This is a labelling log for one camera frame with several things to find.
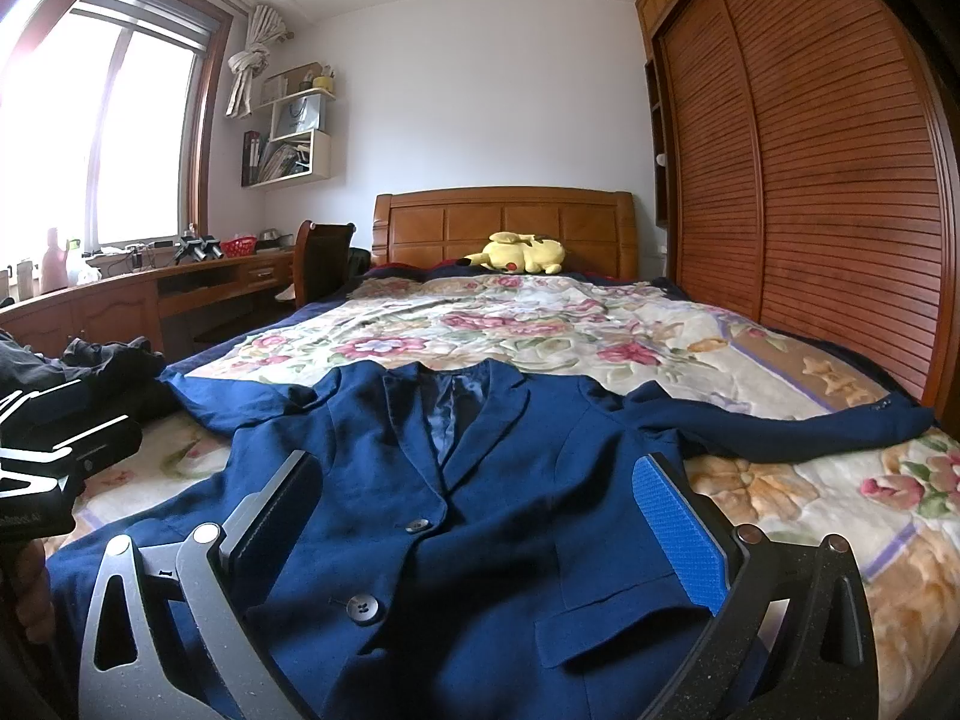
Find floral blanket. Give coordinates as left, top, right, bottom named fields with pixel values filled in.
left=71, top=274, right=960, bottom=720

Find white wall shelf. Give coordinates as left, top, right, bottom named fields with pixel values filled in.
left=241, top=64, right=337, bottom=188

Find person's left hand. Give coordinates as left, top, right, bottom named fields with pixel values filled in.
left=7, top=540, right=55, bottom=661

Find tied beige curtain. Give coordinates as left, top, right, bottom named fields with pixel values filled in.
left=225, top=4, right=290, bottom=119

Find white paper bag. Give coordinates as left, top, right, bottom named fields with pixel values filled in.
left=271, top=92, right=325, bottom=140

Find wood-framed window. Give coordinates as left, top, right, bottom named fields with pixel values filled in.
left=0, top=0, right=235, bottom=271

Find yellow plush toy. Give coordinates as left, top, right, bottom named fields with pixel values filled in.
left=459, top=231, right=565, bottom=276

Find wooden chair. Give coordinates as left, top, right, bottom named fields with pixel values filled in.
left=291, top=219, right=357, bottom=308

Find wooden desk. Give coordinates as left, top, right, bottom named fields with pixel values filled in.
left=0, top=247, right=301, bottom=361

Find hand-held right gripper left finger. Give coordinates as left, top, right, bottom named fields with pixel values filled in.
left=77, top=450, right=323, bottom=720

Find wooden bed headboard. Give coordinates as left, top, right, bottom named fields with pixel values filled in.
left=371, top=187, right=638, bottom=282

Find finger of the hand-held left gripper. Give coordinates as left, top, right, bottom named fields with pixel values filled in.
left=0, top=379, right=85, bottom=432
left=19, top=414, right=143, bottom=479

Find wooden slatted wardrobe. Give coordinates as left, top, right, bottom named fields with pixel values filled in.
left=636, top=0, right=960, bottom=428

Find navy blue blazer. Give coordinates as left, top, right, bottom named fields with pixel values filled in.
left=45, top=358, right=935, bottom=720

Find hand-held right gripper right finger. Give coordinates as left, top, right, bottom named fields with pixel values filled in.
left=632, top=452, right=880, bottom=720

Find pink bottle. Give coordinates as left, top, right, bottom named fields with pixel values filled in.
left=41, top=227, right=70, bottom=293

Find dark clothes pile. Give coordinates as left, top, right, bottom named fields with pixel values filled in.
left=0, top=334, right=170, bottom=421

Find black devices on stand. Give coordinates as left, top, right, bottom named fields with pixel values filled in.
left=174, top=236, right=224, bottom=265

